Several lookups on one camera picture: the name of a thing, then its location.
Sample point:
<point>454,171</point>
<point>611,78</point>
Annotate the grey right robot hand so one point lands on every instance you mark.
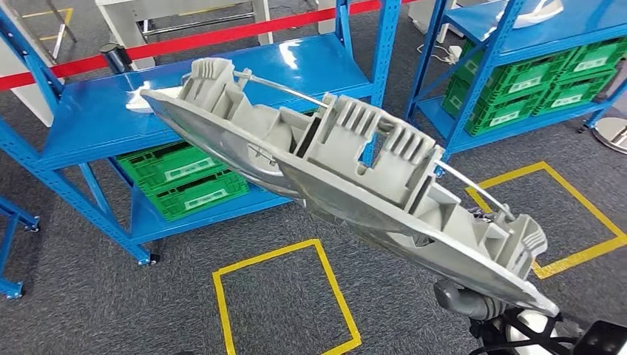
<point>465,304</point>

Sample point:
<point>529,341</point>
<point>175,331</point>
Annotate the grey plastic wheel hubcap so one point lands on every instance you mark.
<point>352,166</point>

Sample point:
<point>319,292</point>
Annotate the white plastic cover part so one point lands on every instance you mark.
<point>534,14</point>
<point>134,103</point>

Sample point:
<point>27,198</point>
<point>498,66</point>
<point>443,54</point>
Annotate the blue metal shelf rack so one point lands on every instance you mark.
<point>88,122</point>
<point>10,235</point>
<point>597,19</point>

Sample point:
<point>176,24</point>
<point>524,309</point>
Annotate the silver round stand base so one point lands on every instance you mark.
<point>612,134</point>

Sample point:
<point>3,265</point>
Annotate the white table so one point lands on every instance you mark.
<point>127,29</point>
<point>24,73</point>
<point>423,14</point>

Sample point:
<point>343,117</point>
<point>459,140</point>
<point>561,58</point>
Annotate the red barrier belt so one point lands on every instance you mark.
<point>196,41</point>

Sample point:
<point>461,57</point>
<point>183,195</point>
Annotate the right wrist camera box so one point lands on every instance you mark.
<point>602,340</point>

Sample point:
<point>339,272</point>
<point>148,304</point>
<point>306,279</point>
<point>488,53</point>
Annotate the black barrier post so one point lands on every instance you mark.
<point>115,59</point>

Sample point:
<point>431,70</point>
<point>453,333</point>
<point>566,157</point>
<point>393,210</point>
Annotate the steel table frame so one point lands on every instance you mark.
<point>64,24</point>

